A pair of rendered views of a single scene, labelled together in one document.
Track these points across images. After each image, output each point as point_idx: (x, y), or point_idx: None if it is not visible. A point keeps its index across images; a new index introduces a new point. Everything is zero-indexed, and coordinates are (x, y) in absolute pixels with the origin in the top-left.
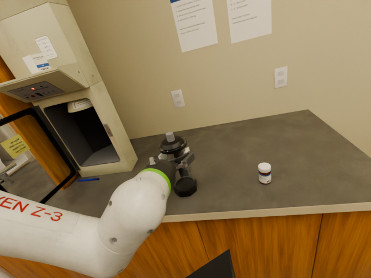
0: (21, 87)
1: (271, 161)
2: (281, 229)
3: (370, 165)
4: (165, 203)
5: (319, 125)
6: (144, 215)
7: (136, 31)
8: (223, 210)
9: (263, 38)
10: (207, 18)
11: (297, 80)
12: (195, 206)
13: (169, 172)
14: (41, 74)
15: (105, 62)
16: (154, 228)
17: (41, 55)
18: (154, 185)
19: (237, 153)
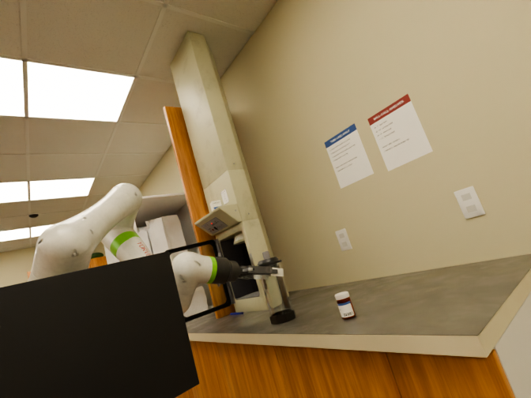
0: (206, 223)
1: (382, 304)
2: (356, 390)
3: (486, 307)
4: (195, 266)
5: (515, 269)
6: (178, 263)
7: (303, 176)
8: (284, 333)
9: (424, 159)
10: (358, 152)
11: (502, 204)
12: (272, 330)
13: (222, 262)
14: (212, 212)
15: (282, 206)
16: (182, 275)
17: (219, 200)
18: (195, 255)
19: (365, 298)
